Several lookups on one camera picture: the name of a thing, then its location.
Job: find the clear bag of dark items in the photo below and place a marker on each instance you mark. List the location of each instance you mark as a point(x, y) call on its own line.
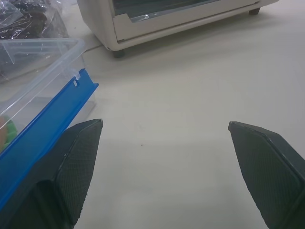
point(28, 21)

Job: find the cream white toaster oven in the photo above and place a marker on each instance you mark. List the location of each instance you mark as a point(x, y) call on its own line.
point(166, 19)

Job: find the clear plastic storage box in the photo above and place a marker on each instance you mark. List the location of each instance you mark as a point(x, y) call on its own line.
point(35, 76)

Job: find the green leafy toy vegetable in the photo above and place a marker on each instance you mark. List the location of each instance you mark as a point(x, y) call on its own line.
point(8, 131)

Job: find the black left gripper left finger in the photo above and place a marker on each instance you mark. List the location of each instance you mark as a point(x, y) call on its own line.
point(71, 167)

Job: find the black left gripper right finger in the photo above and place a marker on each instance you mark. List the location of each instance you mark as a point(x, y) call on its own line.
point(269, 171)

